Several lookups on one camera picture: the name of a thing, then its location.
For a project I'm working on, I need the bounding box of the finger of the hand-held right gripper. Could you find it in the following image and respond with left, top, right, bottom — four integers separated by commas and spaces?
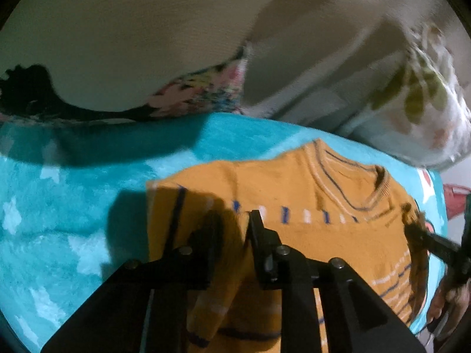
405, 222, 465, 265

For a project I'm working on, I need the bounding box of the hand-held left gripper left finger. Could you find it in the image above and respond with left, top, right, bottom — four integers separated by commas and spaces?
40, 209, 225, 353

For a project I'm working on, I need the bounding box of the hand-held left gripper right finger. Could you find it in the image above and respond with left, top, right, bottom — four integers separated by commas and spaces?
247, 209, 427, 353

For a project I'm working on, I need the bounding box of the yellow striped sweater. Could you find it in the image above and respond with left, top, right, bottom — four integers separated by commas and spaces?
146, 139, 429, 353

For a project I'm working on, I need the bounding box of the person's right hand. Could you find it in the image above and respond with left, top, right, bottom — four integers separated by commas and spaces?
427, 283, 471, 341

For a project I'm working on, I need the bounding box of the red and white object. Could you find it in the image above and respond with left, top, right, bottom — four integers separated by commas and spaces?
442, 184, 471, 221

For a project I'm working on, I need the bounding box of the white leaf print pillow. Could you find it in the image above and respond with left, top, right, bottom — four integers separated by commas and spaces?
336, 18, 471, 171

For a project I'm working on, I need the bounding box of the turquoise printed blanket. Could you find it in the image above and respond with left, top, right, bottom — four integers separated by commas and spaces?
0, 112, 451, 353

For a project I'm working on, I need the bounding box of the white cloth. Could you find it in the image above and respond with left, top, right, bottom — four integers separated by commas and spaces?
243, 0, 416, 133

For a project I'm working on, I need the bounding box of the floral pillow with black figure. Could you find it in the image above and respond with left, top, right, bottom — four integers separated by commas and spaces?
0, 0, 291, 124

